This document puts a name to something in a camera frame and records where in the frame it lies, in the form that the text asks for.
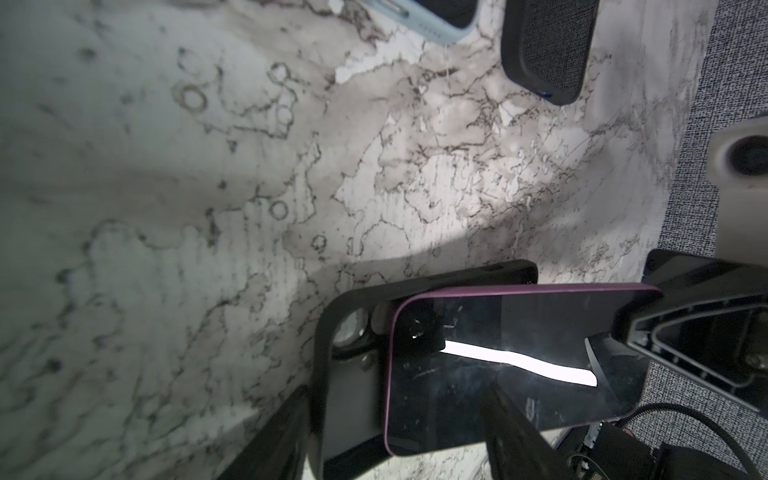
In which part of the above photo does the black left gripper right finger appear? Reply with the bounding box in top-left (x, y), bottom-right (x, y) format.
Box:
top-left (483, 384), bottom-right (576, 480)

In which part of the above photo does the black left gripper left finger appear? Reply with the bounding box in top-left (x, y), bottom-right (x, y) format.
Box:
top-left (217, 386), bottom-right (310, 480)

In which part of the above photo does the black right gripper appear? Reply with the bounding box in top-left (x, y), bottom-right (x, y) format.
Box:
top-left (556, 249), bottom-right (767, 479)

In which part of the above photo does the black phone case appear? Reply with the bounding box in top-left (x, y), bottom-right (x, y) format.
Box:
top-left (307, 260), bottom-right (538, 479)

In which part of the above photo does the light blue phone case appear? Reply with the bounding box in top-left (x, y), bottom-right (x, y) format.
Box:
top-left (362, 0), bottom-right (482, 45)

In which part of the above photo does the black corrugated right cable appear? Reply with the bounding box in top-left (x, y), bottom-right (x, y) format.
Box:
top-left (617, 403), bottom-right (763, 480)

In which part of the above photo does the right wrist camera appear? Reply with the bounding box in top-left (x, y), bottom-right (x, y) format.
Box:
top-left (706, 115), bottom-right (767, 266)

